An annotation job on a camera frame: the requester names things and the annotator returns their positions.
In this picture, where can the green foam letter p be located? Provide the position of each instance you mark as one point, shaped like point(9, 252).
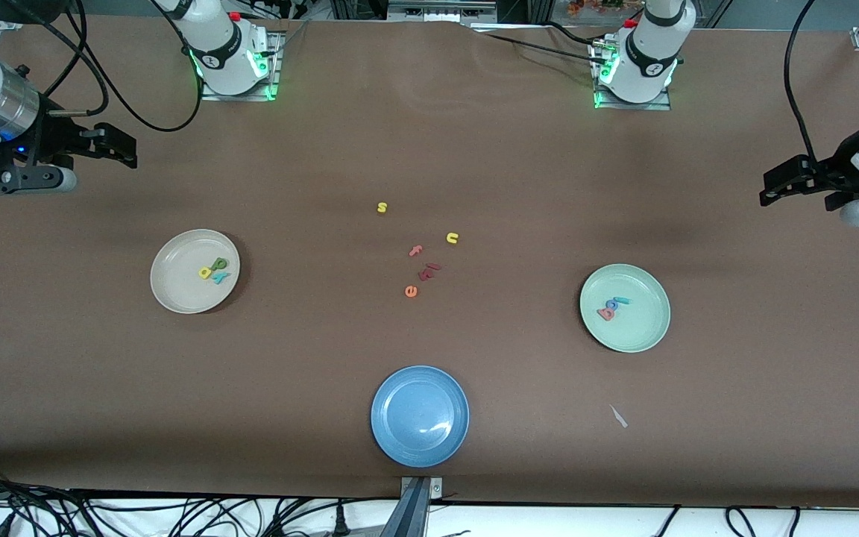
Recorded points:
point(221, 262)

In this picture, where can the teal foam letter y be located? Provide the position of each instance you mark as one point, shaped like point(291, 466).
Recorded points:
point(221, 278)

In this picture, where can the pink foam letter q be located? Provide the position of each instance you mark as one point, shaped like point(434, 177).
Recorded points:
point(606, 315)

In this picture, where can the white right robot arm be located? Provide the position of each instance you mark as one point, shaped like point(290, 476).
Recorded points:
point(224, 52)

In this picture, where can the beige brown plate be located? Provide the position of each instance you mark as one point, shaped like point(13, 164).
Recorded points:
point(180, 287)

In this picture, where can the green plate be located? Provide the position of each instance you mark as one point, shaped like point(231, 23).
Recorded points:
point(634, 328)

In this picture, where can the orange artificial flowers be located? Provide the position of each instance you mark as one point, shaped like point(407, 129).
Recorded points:
point(593, 6)

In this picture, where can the white paper scrap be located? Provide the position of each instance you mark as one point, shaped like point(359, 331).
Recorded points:
point(618, 416)

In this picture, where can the brown paper table cover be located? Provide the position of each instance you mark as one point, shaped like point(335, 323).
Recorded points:
point(429, 149)

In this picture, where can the dark red chunky foam letter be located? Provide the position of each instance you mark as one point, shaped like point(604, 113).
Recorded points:
point(425, 274)

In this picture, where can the grey power strip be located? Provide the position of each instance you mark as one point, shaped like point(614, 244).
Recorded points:
point(441, 9)

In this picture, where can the blue plate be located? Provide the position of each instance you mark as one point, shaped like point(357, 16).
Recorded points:
point(420, 416)

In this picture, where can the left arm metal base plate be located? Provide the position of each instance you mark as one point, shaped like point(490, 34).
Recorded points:
point(661, 106)

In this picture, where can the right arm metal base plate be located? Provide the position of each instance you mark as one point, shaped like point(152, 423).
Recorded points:
point(275, 71)

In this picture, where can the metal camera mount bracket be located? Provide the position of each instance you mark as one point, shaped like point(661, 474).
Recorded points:
point(420, 492)

